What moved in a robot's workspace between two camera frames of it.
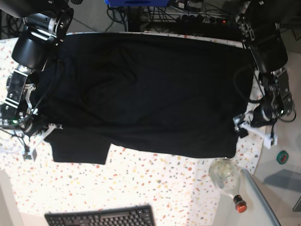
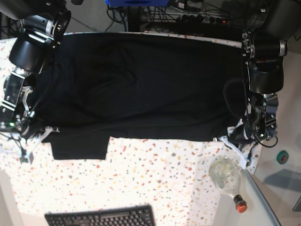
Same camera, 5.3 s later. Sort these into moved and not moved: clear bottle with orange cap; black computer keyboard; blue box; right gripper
Moved: right gripper
Not moved: clear bottle with orange cap; blue box; black computer keyboard
